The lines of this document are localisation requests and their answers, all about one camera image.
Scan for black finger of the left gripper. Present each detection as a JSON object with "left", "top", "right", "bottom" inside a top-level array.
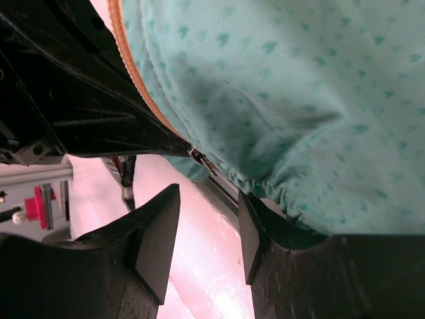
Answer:
[{"left": 1, "top": 0, "right": 190, "bottom": 165}]

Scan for aluminium front rail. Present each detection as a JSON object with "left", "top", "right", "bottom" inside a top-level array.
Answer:
[{"left": 195, "top": 176, "right": 240, "bottom": 231}]

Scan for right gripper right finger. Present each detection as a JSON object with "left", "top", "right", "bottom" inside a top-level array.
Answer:
[{"left": 238, "top": 193, "right": 424, "bottom": 318}]

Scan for orange and teal jacket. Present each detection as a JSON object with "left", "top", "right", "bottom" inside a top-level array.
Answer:
[{"left": 108, "top": 1, "right": 424, "bottom": 235}]

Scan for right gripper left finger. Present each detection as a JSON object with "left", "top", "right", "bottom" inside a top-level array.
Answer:
[{"left": 1, "top": 184, "right": 180, "bottom": 318}]

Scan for silver zipper slider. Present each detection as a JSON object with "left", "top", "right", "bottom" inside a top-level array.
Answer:
[{"left": 188, "top": 146, "right": 218, "bottom": 177}]

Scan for red plastic knob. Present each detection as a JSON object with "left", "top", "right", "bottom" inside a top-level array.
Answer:
[{"left": 25, "top": 184, "right": 56, "bottom": 230}]

